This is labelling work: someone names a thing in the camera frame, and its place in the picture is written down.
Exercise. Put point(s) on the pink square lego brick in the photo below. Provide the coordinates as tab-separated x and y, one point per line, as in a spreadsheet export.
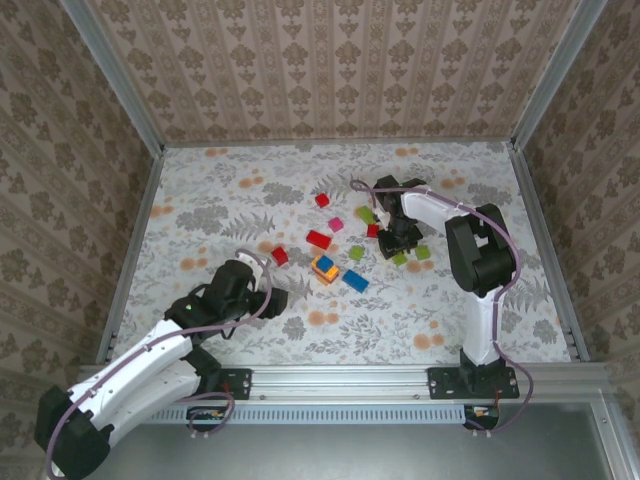
335	224

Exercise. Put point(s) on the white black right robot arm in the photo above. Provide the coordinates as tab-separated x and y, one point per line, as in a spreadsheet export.
480	325

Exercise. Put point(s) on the multicolour lego brick stack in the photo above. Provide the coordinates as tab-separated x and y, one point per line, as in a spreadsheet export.
325	264

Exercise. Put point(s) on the wide aluminium frame beam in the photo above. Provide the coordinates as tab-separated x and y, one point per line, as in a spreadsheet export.
340	382

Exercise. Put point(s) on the green long lego brick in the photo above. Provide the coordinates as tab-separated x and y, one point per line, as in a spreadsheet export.
366	216

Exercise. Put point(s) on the blue long lego brick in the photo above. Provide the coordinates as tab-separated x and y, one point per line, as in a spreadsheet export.
355	280

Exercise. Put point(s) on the red square lego brick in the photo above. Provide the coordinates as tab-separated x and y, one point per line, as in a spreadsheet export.
322	200
373	231
280	255

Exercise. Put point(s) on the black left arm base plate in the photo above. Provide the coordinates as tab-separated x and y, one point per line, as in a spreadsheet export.
240	385

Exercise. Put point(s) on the red long lego brick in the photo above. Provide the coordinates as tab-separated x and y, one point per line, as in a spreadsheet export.
319	239

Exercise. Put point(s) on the aluminium frame post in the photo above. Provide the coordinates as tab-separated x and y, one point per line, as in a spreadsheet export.
122	85
547	75

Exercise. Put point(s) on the green square lego brick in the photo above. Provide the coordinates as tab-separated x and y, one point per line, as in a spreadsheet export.
423	252
399	261
356	253

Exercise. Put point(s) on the grey metal panel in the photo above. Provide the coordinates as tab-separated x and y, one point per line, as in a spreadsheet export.
350	455

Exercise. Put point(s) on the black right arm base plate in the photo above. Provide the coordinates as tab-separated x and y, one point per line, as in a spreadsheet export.
442	385

